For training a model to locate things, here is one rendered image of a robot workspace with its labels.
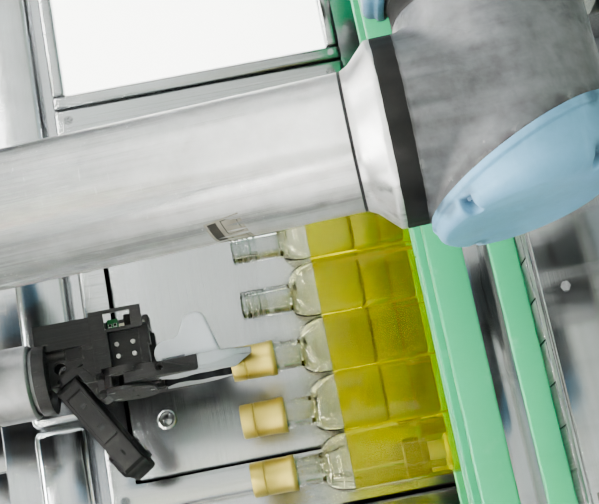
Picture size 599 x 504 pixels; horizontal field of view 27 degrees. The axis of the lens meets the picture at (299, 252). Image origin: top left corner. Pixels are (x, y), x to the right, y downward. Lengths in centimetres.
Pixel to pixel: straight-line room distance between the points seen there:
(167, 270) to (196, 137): 69
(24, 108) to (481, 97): 88
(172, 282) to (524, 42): 77
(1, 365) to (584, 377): 55
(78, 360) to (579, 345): 49
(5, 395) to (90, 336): 10
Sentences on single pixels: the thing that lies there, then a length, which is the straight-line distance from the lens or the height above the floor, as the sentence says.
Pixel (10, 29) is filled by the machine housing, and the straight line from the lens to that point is 155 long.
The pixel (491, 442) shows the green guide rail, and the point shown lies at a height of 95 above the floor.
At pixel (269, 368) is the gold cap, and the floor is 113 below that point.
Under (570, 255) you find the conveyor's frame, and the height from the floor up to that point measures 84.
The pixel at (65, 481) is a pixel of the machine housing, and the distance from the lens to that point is 139.
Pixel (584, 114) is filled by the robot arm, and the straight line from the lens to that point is 71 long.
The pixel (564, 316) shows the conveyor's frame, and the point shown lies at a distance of 112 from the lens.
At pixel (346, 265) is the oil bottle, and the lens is 124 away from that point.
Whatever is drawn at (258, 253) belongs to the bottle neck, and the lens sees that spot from 126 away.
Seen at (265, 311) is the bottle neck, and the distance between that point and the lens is 125.
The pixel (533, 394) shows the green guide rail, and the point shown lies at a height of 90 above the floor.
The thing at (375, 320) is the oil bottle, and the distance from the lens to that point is 123.
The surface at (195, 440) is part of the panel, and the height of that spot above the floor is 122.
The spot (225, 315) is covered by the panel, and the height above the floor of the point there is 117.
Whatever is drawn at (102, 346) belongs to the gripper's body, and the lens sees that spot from 124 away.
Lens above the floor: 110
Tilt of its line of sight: 1 degrees down
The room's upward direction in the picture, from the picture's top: 101 degrees counter-clockwise
